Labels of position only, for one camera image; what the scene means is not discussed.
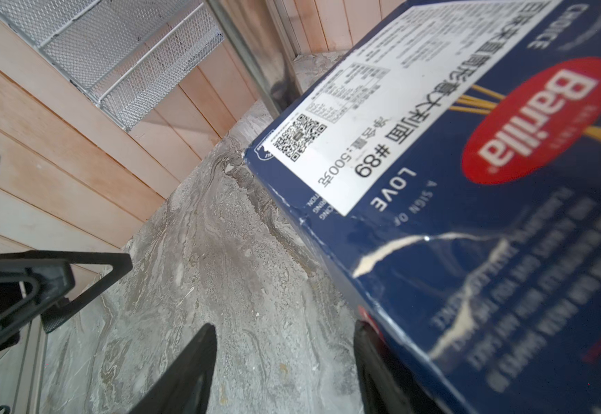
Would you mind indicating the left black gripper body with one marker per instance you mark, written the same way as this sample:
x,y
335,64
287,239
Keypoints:
x,y
31,288

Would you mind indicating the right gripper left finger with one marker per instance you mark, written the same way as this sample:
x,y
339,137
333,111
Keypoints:
x,y
185,387

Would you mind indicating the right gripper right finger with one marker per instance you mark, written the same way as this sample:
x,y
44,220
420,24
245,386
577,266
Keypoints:
x,y
386,385

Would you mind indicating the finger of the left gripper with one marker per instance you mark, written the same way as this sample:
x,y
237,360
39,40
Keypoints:
x,y
64,309

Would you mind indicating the wide blue Barilla pasta box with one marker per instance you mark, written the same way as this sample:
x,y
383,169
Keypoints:
x,y
447,171

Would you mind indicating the white two-tier shelf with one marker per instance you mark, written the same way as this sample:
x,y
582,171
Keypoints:
x,y
255,31

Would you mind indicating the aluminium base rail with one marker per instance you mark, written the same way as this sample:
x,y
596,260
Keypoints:
x,y
21,371

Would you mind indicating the white wire mesh rack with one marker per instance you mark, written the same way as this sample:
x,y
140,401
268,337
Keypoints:
x,y
124,56

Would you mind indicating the aluminium wall frame rail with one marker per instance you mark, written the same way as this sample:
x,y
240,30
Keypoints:
x,y
286,16

